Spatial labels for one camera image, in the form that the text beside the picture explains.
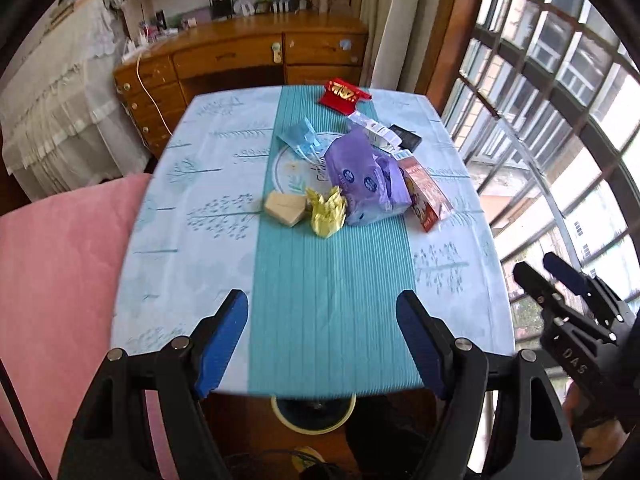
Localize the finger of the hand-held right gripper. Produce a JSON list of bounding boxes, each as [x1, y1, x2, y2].
[[512, 260, 618, 343], [543, 251, 636, 323]]

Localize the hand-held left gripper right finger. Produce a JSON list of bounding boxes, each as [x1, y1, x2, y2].
[[396, 290, 576, 480]]

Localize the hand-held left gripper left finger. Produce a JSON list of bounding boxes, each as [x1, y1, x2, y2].
[[59, 289, 249, 480]]

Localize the dark bin with cream rim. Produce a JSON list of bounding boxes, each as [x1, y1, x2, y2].
[[270, 394, 357, 435]]

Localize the red white carton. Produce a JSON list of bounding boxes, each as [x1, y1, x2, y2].
[[397, 156, 456, 233]]

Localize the small beige box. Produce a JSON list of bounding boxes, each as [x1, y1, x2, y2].
[[264, 191, 308, 228]]

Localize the yellow foil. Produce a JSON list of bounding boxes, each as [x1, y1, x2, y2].
[[306, 186, 348, 238]]

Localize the purple plastic bag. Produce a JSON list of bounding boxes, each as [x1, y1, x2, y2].
[[322, 127, 413, 226]]

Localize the white striped carton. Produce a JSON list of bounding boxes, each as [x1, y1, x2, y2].
[[347, 111, 407, 157]]

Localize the light blue plastic wrapper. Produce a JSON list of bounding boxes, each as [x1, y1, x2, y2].
[[276, 117, 323, 161]]

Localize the person's right hand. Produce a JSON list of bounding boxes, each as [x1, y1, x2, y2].
[[564, 382, 631, 468]]

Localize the person's black trousers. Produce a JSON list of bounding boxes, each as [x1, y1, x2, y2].
[[345, 395, 443, 480]]

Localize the yellow slipper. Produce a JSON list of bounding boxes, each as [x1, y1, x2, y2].
[[292, 447, 326, 471]]

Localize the pink blanket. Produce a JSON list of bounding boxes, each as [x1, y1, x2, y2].
[[0, 174, 181, 480]]

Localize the black flat case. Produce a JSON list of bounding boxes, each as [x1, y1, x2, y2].
[[389, 124, 422, 152]]

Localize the window with metal grille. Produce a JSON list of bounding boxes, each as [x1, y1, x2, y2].
[[440, 0, 640, 311]]

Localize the red gift box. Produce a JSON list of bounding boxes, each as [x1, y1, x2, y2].
[[319, 78, 373, 116]]

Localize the wooden desk with drawers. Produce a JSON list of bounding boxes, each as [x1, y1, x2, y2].
[[114, 15, 370, 161]]

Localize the white lace furniture cover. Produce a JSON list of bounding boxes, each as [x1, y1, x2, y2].
[[0, 0, 151, 201]]

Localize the cream curtain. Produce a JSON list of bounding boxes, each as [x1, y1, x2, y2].
[[357, 0, 401, 91]]

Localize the white cable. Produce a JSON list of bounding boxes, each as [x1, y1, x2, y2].
[[135, 52, 173, 133]]

